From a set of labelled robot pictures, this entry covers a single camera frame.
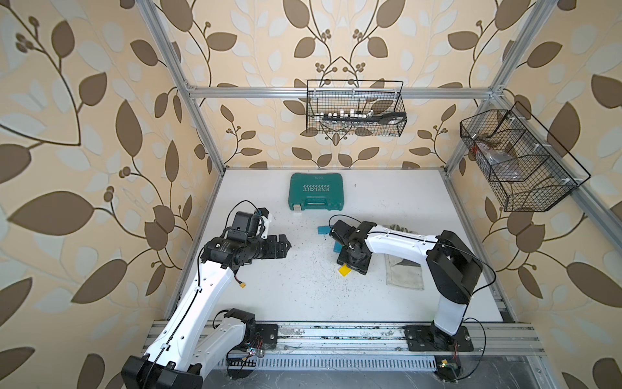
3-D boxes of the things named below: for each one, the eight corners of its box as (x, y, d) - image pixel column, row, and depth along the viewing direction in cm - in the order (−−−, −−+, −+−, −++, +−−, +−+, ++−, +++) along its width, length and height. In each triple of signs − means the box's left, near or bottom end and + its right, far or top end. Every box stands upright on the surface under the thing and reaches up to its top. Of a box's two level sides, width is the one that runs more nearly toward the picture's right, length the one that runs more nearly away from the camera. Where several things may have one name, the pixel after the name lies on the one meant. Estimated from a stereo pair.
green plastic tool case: (288, 211, 107) (286, 204, 103) (291, 180, 119) (290, 173, 115) (343, 211, 107) (344, 204, 103) (341, 180, 119) (342, 172, 115)
